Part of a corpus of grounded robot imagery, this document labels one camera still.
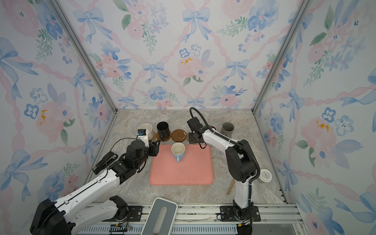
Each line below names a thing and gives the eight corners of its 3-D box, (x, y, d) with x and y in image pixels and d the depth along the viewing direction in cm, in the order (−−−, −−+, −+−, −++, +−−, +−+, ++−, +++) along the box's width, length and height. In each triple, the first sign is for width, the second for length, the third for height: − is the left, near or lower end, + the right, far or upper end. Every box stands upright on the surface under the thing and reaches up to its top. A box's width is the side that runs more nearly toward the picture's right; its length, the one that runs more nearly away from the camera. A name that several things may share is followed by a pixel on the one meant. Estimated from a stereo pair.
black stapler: (95, 173, 90) (89, 169, 85) (114, 155, 98) (110, 150, 93) (99, 177, 89) (94, 172, 84) (118, 157, 97) (115, 153, 92)
